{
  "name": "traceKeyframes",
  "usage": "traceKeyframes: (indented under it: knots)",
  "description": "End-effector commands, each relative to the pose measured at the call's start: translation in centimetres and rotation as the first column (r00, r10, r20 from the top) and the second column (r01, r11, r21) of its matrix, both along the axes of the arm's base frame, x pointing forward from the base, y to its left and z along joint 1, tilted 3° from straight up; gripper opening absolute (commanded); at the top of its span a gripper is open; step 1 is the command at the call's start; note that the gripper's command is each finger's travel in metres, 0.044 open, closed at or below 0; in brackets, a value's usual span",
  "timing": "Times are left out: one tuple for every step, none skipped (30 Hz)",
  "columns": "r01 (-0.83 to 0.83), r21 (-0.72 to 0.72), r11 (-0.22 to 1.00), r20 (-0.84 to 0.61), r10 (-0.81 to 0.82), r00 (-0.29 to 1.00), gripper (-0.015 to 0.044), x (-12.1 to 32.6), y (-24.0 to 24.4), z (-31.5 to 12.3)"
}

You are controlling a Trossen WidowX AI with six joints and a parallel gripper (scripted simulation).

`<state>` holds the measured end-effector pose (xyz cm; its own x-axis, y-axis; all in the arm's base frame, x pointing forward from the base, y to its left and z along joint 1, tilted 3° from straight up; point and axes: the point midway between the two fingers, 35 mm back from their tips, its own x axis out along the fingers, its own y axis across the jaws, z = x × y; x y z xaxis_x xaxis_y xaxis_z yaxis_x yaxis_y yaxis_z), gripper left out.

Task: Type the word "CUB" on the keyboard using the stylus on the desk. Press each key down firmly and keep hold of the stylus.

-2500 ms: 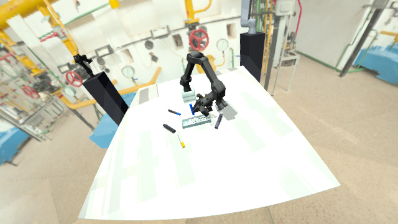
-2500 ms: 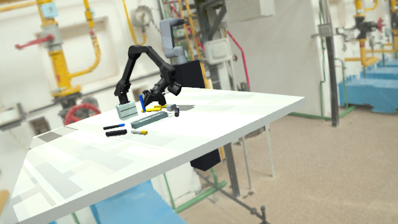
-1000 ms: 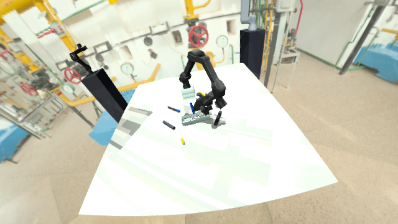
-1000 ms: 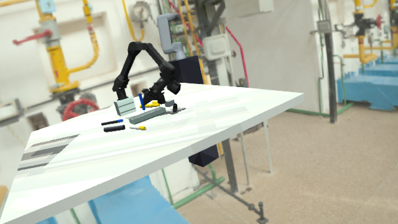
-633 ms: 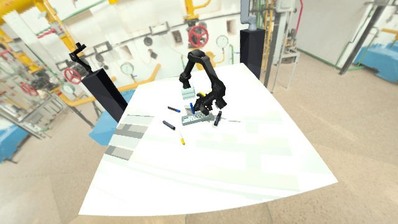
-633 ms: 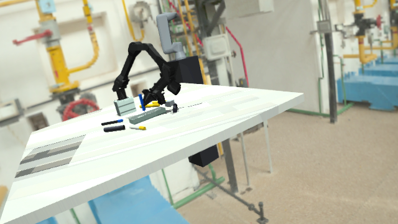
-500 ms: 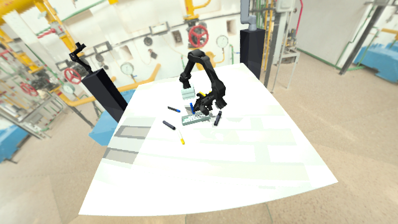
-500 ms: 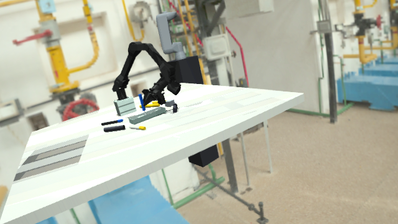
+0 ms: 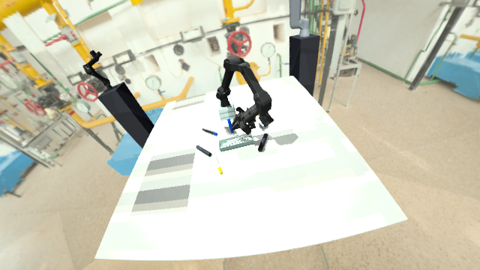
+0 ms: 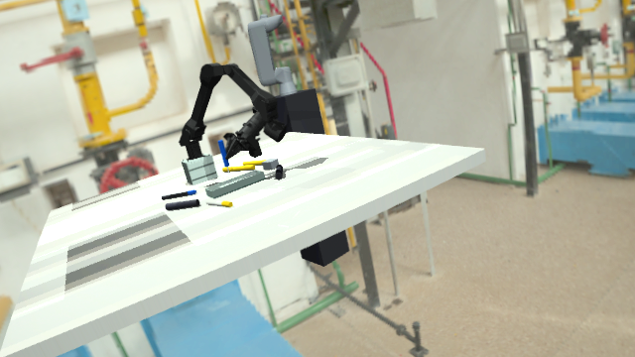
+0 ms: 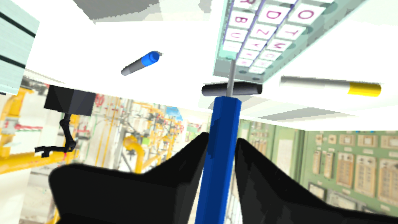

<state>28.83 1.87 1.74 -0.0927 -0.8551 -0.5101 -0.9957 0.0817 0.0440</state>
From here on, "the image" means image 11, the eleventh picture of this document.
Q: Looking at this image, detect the white keyboard with letter keys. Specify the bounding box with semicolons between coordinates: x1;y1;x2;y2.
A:
211;0;371;84

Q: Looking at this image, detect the white cylinder with yellow end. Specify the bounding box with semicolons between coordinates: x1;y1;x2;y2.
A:
278;77;382;97

